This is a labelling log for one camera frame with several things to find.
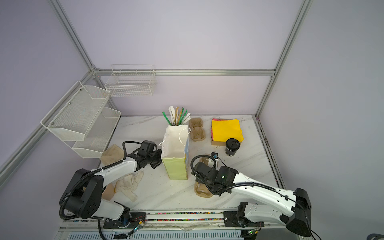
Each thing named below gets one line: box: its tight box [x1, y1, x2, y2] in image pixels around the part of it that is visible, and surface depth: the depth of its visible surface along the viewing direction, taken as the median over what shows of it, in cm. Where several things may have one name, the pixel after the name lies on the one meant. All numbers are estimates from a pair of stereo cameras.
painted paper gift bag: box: [161, 124, 189, 180], surface depth 79 cm
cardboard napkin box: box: [211, 140, 226, 146], surface depth 105 cm
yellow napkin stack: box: [211, 118, 244, 142], surface depth 110 cm
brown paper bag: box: [100, 144, 124, 166], surface depth 99 cm
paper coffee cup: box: [225, 138, 241, 157], surface depth 92 cm
